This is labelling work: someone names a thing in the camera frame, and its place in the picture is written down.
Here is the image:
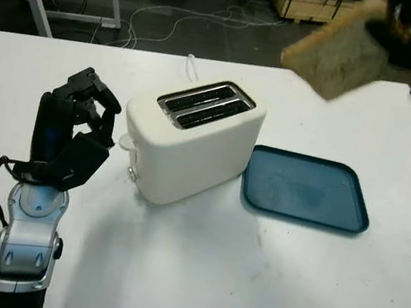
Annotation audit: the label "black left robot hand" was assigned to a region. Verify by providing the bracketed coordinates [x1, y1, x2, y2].
[27, 59, 128, 178]

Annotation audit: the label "white toaster lever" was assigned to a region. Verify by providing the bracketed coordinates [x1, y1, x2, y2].
[117, 132, 139, 153]

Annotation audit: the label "slice of brown bread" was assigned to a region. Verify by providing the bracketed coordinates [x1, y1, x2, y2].
[275, 0, 395, 110]

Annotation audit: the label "cream two-slot toaster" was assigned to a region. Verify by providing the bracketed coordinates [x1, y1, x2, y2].
[111, 66, 271, 220]

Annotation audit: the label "teal plastic tray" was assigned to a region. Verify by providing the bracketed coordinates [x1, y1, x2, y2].
[234, 142, 380, 241]

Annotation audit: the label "wooden pallets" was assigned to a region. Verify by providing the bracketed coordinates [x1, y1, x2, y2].
[264, 0, 368, 31]

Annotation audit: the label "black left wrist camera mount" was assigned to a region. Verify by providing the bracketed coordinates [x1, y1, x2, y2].
[42, 127, 114, 199]

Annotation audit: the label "white toaster power cord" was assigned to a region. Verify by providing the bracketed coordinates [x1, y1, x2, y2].
[181, 52, 205, 83]

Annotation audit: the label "white cable on floor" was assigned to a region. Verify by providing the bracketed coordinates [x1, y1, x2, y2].
[116, 0, 291, 74]

